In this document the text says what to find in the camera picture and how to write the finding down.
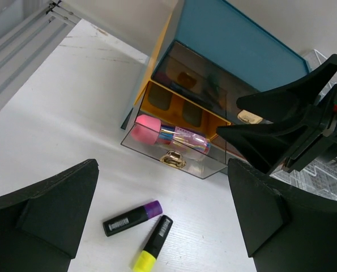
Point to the pink yellow highlighter marker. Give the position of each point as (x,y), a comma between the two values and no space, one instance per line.
(153,246)

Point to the white wire mesh file rack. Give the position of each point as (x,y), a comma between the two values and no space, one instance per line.
(317,177)

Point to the black purple highlighter marker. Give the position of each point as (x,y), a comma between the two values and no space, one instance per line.
(132,218)

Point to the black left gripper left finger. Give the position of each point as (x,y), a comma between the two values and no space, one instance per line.
(41,225)

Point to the colourful pen bundle pouch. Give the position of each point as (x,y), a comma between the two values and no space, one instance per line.
(152,131)

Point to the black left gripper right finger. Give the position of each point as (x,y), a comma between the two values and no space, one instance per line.
(284,228)

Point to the teal drawer organizer box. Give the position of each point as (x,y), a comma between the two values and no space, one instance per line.
(207,56)

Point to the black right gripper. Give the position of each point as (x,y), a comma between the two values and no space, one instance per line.
(305,128)

